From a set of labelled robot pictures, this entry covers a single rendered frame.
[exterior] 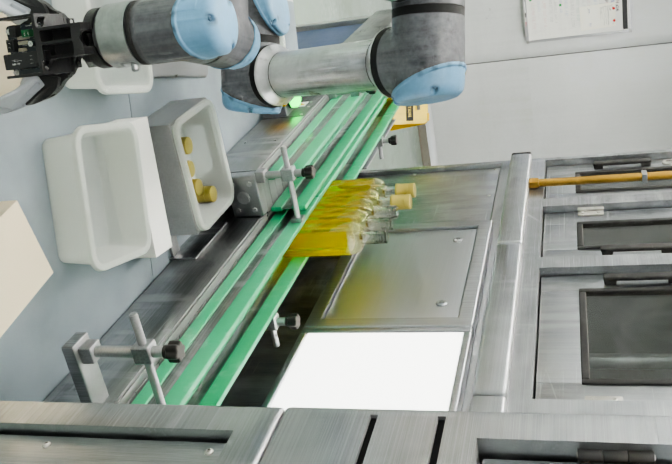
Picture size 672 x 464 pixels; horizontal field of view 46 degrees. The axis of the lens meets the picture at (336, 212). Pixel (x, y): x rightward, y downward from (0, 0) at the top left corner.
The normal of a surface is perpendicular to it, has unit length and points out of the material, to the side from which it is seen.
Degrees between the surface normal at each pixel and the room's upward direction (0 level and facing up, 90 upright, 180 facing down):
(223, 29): 0
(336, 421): 90
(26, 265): 0
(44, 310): 0
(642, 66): 90
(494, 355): 90
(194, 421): 90
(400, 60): 118
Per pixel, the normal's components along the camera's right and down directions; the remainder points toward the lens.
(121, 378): -0.17, -0.91
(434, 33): 0.04, 0.08
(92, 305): 0.95, -0.05
